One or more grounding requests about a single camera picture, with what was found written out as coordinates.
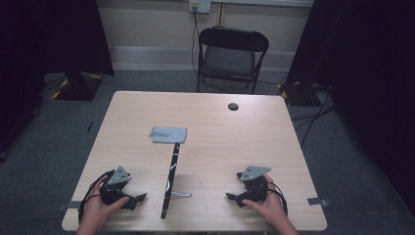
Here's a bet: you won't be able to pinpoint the black glossy floral tray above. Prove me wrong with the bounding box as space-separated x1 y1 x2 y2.
160 142 193 220

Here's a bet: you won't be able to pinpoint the black folding chair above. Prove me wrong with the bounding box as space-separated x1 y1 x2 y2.
196 25 270 95

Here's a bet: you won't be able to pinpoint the grey-blue cleaning cloth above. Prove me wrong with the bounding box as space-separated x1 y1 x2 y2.
149 125 188 145

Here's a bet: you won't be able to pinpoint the black floor cables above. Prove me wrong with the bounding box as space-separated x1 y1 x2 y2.
289 82 338 150

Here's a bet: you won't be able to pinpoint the black stand base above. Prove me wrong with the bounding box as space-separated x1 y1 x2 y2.
51 71 105 102
277 80 323 108

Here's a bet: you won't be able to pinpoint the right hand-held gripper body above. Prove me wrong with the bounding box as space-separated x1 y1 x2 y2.
236 165 272 204

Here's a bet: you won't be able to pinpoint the dark curtain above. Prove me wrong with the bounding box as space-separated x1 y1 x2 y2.
0 0 115 155
286 0 415 217

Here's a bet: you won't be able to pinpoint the person's left hand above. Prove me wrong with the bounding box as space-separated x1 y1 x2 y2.
78 183 131 231

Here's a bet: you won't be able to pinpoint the grey tape strip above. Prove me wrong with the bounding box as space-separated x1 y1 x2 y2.
306 197 330 208
56 200 83 212

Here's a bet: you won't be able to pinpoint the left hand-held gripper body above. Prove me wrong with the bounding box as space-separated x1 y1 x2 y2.
99 165 139 212

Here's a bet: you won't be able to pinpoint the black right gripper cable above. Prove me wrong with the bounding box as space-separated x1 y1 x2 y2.
266 180 290 217

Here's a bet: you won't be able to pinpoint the white wall socket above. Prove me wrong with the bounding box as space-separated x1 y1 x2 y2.
188 0 212 15

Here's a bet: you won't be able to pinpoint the person's right hand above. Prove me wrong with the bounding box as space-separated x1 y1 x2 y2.
242 174 289 228

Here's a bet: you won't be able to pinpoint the black wall socket cable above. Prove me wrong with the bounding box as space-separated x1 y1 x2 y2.
191 9 202 76

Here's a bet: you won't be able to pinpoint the thin dark wall cable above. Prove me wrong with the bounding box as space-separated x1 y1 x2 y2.
217 2 225 27

